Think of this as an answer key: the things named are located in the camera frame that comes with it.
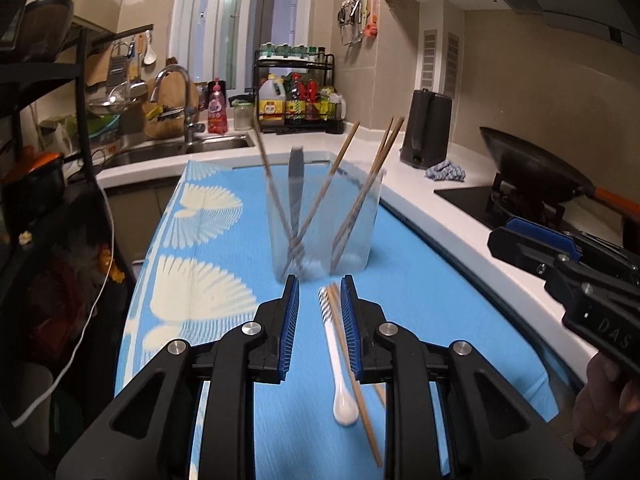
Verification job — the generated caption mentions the black spice rack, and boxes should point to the black spice rack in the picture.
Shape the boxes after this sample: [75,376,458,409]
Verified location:
[252,50,346,135]

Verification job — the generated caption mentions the row of sauce bottles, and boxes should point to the row of sauce bottles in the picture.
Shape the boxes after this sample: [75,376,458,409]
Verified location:
[286,72,346,123]

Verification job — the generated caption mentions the yellow oil jug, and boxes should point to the yellow oil jug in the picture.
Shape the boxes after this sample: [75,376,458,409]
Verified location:
[257,74,287,126]

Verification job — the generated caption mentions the blue patterned tablecloth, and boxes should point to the blue patterned tablecloth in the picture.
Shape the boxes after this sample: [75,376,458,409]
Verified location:
[114,157,561,480]

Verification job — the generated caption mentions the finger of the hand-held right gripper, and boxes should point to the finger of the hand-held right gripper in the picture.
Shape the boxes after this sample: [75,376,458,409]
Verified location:
[506,216,586,263]
[487,227,569,287]

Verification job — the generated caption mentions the metal strainer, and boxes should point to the metal strainer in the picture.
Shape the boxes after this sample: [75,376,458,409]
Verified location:
[87,80,148,116]

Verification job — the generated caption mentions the person's right hand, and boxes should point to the person's right hand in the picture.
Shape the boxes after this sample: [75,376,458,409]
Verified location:
[572,355,640,456]

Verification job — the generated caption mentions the bunch of wooden chopsticks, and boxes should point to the bunch of wooden chopsticks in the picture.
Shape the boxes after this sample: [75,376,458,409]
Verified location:
[251,116,406,273]

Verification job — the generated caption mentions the hanging kitchen tools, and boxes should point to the hanging kitchen tools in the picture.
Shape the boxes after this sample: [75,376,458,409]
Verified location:
[337,0,381,46]

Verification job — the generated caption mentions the narrow wall vent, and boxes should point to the narrow wall vent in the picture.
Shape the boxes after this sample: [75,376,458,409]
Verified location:
[422,29,437,90]

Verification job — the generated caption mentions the black electric kettle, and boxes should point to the black electric kettle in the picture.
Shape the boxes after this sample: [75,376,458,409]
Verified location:
[399,88,453,170]

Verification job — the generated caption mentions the black gas stove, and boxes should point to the black gas stove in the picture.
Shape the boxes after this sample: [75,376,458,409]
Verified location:
[434,175,631,251]

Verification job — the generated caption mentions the white ceramic spoon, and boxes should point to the white ceramic spoon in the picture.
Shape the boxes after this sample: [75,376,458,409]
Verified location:
[318,285,360,426]

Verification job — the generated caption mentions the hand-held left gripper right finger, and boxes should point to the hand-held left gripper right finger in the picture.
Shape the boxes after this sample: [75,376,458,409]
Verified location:
[340,274,586,480]

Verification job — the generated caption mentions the pink dish soap bottle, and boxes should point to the pink dish soap bottle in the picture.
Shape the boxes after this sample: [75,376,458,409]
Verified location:
[206,78,228,135]

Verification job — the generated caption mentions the glass jar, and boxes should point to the glass jar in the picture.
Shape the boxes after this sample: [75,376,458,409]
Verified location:
[230,95,256,131]

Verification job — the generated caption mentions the orange pot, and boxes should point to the orange pot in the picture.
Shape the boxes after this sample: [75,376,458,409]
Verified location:
[0,152,66,201]

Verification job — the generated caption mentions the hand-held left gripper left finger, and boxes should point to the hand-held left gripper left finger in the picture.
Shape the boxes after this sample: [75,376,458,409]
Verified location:
[56,274,301,480]

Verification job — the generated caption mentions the wooden cutting board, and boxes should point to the wooden cutting board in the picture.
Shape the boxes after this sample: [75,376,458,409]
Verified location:
[145,57,201,140]

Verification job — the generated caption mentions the dark bowl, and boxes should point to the dark bowl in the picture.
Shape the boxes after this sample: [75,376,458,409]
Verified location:
[10,0,75,56]

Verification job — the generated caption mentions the blue knitted dishcloth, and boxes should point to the blue knitted dishcloth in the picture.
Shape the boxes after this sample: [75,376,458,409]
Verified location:
[425,160,467,182]

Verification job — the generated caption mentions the steel sink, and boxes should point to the steel sink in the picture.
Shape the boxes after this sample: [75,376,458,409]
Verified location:
[102,132,256,170]

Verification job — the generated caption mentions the row of spice jars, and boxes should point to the row of spice jars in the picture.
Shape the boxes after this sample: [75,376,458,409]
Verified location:
[259,42,326,61]

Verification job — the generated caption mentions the long wooden chopstick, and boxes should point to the long wooden chopstick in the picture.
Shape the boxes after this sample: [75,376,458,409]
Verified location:
[326,284,383,468]
[331,284,388,409]

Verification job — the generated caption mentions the black shelf rack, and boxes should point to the black shelf rack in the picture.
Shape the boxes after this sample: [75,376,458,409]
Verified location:
[0,25,131,261]

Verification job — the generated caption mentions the chrome kitchen faucet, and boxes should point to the chrome kitchen faucet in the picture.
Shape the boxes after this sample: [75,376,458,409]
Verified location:
[149,64,207,145]

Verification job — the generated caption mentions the clear plastic container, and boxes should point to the clear plastic container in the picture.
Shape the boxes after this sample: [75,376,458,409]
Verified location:
[265,162,387,281]

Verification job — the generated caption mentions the white cable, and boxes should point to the white cable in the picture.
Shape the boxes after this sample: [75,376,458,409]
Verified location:
[12,185,118,428]

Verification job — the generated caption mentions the black wok with orange handle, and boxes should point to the black wok with orange handle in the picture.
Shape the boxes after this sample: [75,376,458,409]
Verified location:
[479,126,640,221]

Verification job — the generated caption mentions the metal grater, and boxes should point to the metal grater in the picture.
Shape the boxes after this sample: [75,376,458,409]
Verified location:
[107,42,128,86]

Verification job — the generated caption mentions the green basin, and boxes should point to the green basin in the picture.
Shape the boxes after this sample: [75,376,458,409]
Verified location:
[75,114,121,138]

